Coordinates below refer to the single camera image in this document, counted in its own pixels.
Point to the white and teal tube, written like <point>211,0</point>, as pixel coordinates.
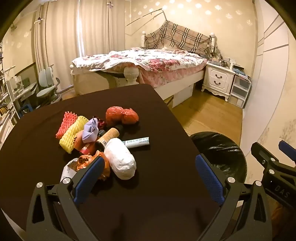
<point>138,141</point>

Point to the bed with floral quilt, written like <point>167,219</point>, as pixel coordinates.
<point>180,80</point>

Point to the grey office chair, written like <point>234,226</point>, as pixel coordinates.
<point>46,90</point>

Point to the white round bed post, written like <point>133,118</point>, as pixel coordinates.
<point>131,75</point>

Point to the dark bottle with tan label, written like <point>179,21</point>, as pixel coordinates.
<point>109,136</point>

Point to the dark red crumpled wrapper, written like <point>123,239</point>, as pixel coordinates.
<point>101,124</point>

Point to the white printed packet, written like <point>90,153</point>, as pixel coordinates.
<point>68,170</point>

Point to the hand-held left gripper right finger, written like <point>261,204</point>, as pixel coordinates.
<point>209,178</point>

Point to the white plastic bag wad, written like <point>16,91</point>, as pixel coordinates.
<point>120,160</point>

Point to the orange plastic bag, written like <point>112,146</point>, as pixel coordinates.
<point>104,164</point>

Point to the cream curtain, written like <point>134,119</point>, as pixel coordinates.
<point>69,34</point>

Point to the crumpled purple paper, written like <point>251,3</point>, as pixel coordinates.
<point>90,132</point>

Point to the red plastic bag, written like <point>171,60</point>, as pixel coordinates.
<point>120,115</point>

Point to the metal pole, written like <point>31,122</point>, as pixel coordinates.
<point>148,14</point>

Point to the white bookshelf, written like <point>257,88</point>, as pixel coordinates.
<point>5,104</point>

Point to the white desk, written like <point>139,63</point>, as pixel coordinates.
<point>25,89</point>

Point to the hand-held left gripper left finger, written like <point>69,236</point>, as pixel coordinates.
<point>90,176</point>

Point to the white nightstand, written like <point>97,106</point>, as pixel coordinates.
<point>217,78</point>

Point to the yellow foam fruit net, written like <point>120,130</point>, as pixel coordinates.
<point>71,136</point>

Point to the orange box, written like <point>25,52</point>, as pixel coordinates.
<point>79,141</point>

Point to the white wall pipes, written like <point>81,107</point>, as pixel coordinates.
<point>39,41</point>

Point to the stack of books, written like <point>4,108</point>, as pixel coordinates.
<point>241,73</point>

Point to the plaid blanket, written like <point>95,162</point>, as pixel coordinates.
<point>180,37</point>

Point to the floral quilt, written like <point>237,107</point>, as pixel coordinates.
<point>150,59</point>

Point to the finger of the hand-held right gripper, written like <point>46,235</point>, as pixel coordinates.
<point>288,150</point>
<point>263,153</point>

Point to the plastic drawer unit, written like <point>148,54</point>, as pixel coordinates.
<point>240,90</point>

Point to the pink foam fruit net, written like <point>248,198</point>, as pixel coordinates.
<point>66,125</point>

